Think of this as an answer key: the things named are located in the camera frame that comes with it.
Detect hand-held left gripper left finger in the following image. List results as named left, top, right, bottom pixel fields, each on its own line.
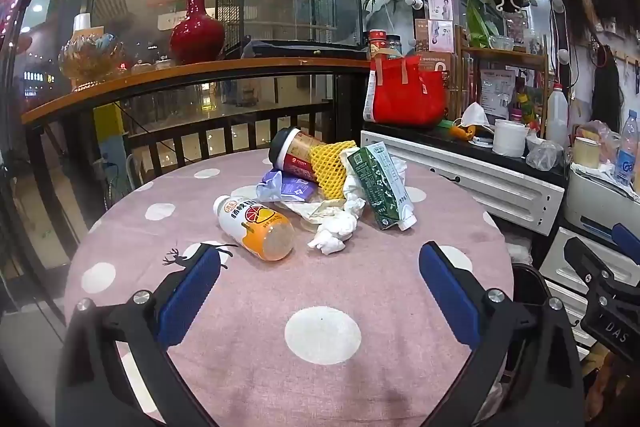
left=55, top=242, right=223, bottom=427

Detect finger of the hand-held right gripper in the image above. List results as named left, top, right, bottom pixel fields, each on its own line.
left=564, top=237, right=618, bottom=295
left=614, top=223, right=640, bottom=264

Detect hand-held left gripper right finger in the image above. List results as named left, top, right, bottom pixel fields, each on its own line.
left=419, top=241, right=586, bottom=427

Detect orange juice plastic bottle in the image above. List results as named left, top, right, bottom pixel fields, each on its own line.
left=213, top=195, right=296, bottom=262

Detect green milk carton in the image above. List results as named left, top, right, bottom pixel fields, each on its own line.
left=347, top=142, right=417, bottom=231

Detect white tissue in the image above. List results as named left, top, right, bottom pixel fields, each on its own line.
left=307, top=212, right=358, bottom=255

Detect purple plastic packet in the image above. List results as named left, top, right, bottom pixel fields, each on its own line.
left=256, top=170, right=316, bottom=202

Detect beige paper wrapper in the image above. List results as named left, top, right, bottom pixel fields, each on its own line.
left=285, top=199, right=348, bottom=227

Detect red paper cup black lid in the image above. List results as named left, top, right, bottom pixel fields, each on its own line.
left=268, top=127, right=331, bottom=184

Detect mesh foam fruit net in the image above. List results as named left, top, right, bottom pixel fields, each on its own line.
left=309, top=140, right=358, bottom=200

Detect person's right forearm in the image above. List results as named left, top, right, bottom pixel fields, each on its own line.
left=592, top=352, right=640, bottom=423

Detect plastic lined bin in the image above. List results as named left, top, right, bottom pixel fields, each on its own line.
left=507, top=237, right=533, bottom=265

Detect clear water bottle blue label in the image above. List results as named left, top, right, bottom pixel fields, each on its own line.
left=614, top=109, right=640, bottom=186

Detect pink polka dot tablecloth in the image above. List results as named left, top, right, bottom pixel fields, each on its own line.
left=64, top=149, right=516, bottom=427

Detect beige tape roll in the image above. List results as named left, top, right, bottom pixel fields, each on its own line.
left=572, top=137, right=601, bottom=168

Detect wide white desk drawer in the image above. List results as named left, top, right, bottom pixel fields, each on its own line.
left=360, top=130, right=566, bottom=235

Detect clear plastic bag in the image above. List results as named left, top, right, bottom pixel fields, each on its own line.
left=525, top=139, right=566, bottom=171

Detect white plastic jug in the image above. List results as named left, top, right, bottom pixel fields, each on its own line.
left=545, top=83, right=570, bottom=148

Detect black braided wig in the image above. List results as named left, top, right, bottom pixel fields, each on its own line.
left=592, top=47, right=623, bottom=128

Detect orange plastic toy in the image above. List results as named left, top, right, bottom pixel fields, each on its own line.
left=440, top=119, right=476, bottom=142

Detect black railing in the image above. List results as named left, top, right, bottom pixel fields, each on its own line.
left=25, top=99, right=336, bottom=208

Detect white face mask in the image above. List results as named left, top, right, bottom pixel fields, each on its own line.
left=460, top=102, right=493, bottom=128

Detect yellow sign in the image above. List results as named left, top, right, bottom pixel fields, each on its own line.
left=92, top=103, right=126, bottom=138

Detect white printed paper sheet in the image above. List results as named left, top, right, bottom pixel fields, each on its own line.
left=479, top=69, right=516, bottom=116

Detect red tote bag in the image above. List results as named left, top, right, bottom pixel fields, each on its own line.
left=369, top=54, right=447, bottom=128

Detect wooden ledge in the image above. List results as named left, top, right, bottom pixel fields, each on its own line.
left=21, top=57, right=373, bottom=125

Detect wooden shelf rack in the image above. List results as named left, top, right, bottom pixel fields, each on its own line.
left=460, top=47, right=548, bottom=128

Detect brown printed box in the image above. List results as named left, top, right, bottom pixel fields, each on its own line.
left=415, top=52, right=456, bottom=90

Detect golden glass bowl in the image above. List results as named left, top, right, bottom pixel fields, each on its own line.
left=58, top=33, right=126, bottom=92

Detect red ceramic vase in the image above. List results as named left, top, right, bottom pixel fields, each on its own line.
left=170, top=0, right=226, bottom=66

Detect pink photo box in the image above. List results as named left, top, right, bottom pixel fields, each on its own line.
left=426, top=0, right=458, bottom=20
left=427, top=21, right=455, bottom=52

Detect red lid jar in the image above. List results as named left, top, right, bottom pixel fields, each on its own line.
left=368, top=29, right=388, bottom=60

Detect broad green leaves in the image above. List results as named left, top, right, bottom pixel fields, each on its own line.
left=465, top=0, right=501, bottom=48

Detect white drawer black handle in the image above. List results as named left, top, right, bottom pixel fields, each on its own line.
left=539, top=227, right=640, bottom=295
left=544, top=279, right=593, bottom=343

